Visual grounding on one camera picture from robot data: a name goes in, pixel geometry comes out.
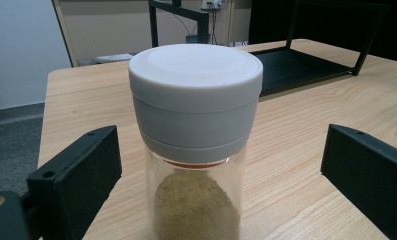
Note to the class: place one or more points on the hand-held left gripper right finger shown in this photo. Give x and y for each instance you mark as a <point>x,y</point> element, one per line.
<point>369,173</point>

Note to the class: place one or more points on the black metal frame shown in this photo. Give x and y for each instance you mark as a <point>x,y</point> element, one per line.
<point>186,12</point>

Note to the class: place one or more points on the white power strip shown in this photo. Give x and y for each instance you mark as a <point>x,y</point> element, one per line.
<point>212,3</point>

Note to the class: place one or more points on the tan powder jar grey lid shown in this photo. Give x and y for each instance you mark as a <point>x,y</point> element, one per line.
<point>196,110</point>

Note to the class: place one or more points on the pale flat board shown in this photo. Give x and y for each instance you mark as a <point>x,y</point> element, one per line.
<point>114,58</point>

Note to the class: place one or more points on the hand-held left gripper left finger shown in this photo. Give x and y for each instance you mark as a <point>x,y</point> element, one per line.
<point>72,173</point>

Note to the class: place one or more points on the small grey box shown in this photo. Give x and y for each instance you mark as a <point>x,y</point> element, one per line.
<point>192,39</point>

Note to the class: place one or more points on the black metal shelf rack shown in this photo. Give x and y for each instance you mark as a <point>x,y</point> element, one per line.
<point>292,66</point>

